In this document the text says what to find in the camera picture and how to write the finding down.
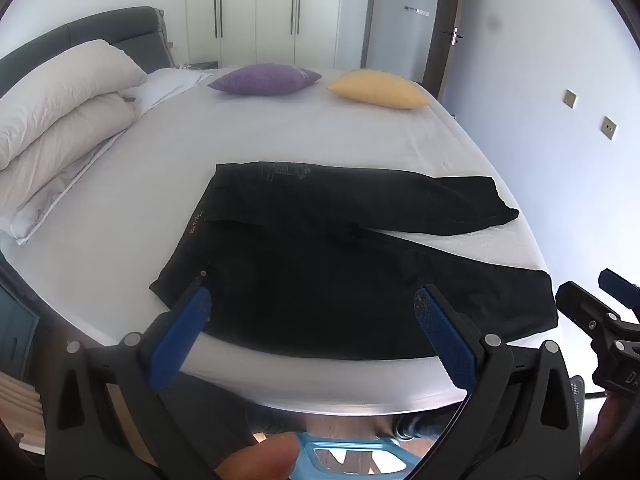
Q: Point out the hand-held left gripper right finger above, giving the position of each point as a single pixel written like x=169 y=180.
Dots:
x=447 y=340

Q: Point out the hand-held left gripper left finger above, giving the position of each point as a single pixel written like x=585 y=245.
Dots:
x=182 y=335

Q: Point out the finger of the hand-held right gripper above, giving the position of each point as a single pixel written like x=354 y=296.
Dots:
x=620 y=287
x=580 y=305

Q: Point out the black pants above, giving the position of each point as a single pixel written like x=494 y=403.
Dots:
x=310 y=280

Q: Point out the person's right forearm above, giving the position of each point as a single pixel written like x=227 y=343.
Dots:
x=612 y=440

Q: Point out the person's left hand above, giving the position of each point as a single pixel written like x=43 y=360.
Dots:
x=260 y=460

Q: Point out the dark grey rug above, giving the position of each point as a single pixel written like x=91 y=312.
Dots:
x=580 y=390

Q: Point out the white bed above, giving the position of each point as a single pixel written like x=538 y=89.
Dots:
x=325 y=130

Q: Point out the white pillow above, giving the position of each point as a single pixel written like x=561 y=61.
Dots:
x=165 y=82

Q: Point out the yellow pillow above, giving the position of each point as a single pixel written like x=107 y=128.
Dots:
x=380 y=90

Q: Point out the beige folded duvet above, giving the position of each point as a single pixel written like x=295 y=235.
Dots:
x=65 y=100

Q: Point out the purple pillow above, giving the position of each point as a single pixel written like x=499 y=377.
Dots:
x=265 y=80

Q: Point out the grey upholstered headboard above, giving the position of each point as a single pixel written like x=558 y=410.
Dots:
x=100 y=27

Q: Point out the dark brown door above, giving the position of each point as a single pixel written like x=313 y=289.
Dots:
x=442 y=10

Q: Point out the white wardrobe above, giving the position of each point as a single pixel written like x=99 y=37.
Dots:
x=260 y=10

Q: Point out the brass wall socket plate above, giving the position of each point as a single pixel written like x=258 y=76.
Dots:
x=608 y=127
x=570 y=98

